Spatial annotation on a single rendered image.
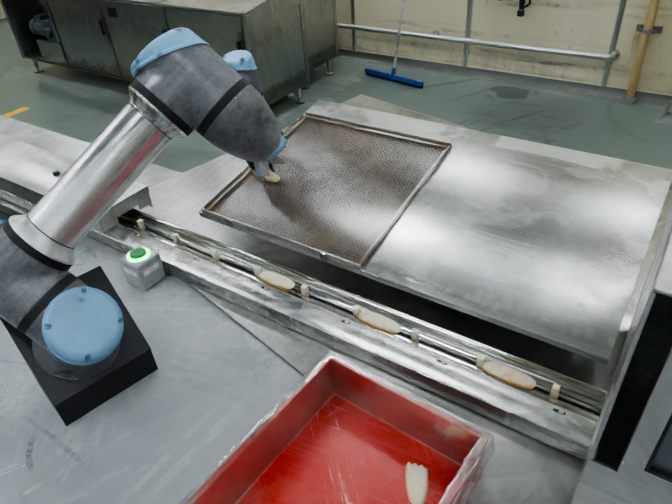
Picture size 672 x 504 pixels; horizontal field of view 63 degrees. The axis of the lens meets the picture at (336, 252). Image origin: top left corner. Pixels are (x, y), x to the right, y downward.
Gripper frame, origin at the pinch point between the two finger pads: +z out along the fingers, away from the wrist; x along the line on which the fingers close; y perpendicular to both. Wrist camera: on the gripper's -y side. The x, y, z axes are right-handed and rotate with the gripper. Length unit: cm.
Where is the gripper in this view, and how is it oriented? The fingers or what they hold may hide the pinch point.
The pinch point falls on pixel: (266, 172)
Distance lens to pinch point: 157.9
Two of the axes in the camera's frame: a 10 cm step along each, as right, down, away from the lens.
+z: 1.5, 6.9, 7.0
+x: 6.3, -6.1, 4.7
